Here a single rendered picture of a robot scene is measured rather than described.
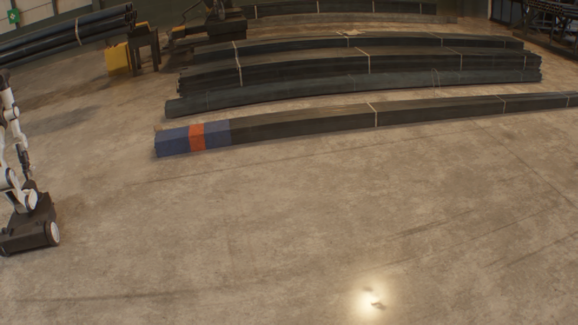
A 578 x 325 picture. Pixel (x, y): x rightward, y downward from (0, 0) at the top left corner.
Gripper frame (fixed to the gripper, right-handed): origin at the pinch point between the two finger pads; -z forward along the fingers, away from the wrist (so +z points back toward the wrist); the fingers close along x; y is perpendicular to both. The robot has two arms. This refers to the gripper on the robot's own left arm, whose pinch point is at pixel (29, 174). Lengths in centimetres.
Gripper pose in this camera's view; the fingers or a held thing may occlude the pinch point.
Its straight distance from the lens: 291.4
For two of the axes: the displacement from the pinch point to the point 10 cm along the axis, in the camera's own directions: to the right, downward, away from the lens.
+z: -1.4, -9.3, -3.4
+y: 9.4, -2.3, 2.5
